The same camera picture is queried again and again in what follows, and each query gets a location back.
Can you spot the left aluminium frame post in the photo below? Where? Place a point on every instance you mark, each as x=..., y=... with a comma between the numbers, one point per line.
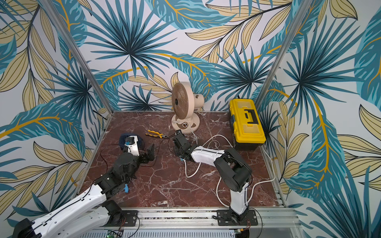
x=55, y=17

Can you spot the beige desk fan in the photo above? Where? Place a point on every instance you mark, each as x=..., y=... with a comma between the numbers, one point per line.
x=184, y=103

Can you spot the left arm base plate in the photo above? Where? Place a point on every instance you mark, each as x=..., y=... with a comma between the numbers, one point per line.
x=124, y=218

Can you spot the aluminium front rail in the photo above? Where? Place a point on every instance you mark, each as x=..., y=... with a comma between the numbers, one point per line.
x=182, y=223

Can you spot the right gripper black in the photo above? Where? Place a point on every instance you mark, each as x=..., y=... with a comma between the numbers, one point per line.
x=180, y=143

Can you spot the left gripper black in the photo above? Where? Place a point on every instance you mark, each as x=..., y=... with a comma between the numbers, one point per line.
x=151, y=153

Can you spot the aluminium frame post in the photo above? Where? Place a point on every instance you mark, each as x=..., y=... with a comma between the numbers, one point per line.
x=55, y=17
x=297, y=21

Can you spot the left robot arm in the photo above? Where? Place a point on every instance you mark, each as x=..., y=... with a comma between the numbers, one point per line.
x=93, y=208

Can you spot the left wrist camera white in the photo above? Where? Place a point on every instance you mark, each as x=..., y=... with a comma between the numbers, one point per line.
x=132, y=144

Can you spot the light blue pipe fitting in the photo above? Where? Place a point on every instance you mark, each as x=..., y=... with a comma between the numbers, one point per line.
x=126, y=188

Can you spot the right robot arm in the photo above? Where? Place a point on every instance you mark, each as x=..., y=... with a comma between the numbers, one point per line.
x=232, y=168

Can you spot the right aluminium frame post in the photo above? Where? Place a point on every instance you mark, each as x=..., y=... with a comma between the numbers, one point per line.
x=297, y=21

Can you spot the small navy blue fan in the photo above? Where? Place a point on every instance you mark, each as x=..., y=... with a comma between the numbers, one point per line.
x=122, y=139

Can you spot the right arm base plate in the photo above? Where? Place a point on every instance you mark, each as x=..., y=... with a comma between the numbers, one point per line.
x=231, y=218

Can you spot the yellow black toolbox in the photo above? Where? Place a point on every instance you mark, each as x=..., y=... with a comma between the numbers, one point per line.
x=248, y=132

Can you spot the yellow black pliers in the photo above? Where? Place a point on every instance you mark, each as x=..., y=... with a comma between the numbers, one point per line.
x=156, y=134

